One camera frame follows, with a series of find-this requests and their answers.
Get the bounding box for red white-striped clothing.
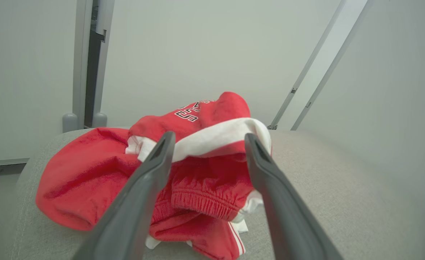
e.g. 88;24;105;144
35;91;272;260

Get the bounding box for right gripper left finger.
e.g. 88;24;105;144
72;131;177;260

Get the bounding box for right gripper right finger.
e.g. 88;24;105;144
244;133;343;260

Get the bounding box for grey vertical frame post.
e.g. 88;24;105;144
62;0;116;133

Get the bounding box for grey metal rail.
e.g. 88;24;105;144
291;0;375;131
268;0;347;130

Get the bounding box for grey fabric sofa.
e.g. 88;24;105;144
5;128;425;260

